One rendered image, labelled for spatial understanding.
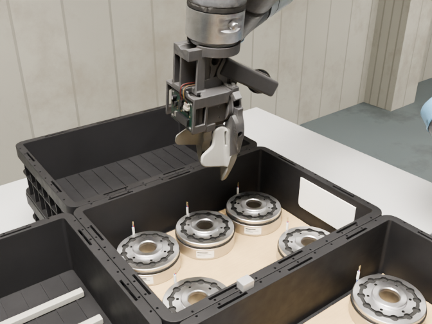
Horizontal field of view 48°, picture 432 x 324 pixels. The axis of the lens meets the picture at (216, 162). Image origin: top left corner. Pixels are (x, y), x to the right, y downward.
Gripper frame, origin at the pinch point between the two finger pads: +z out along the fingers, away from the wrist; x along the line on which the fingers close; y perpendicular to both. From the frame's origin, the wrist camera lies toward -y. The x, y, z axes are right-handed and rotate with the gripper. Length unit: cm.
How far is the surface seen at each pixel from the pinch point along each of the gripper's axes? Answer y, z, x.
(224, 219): -4.0, 14.4, -1.4
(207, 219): -1.1, 13.9, -2.5
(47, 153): 14.4, 15.2, -38.4
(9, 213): 22, 36, -50
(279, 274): 3.7, 4.8, 20.0
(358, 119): -231, 115, -134
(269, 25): -156, 46, -158
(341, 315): -5.9, 14.3, 24.7
